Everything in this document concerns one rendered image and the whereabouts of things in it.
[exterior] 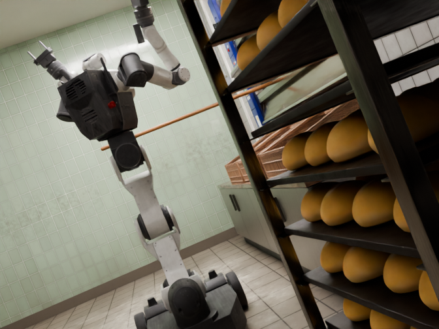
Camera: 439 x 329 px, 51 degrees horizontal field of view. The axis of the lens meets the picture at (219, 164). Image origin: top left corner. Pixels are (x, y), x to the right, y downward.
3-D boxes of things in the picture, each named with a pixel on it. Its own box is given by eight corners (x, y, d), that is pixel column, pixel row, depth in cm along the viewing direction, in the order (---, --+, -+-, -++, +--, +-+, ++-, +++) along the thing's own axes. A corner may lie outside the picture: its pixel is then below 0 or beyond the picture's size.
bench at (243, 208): (292, 220, 434) (270, 163, 433) (469, 258, 195) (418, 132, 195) (239, 244, 425) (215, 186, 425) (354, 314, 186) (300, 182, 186)
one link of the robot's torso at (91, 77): (123, 126, 205) (93, 53, 205) (70, 153, 220) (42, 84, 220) (158, 121, 232) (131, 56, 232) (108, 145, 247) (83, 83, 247)
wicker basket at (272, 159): (341, 149, 268) (324, 104, 268) (390, 138, 213) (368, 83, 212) (267, 180, 261) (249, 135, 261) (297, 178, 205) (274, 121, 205)
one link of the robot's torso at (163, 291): (210, 299, 210) (198, 272, 210) (169, 317, 207) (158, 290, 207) (204, 289, 231) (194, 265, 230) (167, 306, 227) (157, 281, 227)
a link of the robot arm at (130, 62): (157, 75, 220) (134, 66, 211) (147, 89, 225) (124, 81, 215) (150, 60, 227) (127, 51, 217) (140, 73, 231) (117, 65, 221)
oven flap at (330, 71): (267, 124, 391) (266, 101, 392) (364, 70, 215) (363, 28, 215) (262, 124, 391) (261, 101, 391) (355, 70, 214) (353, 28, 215)
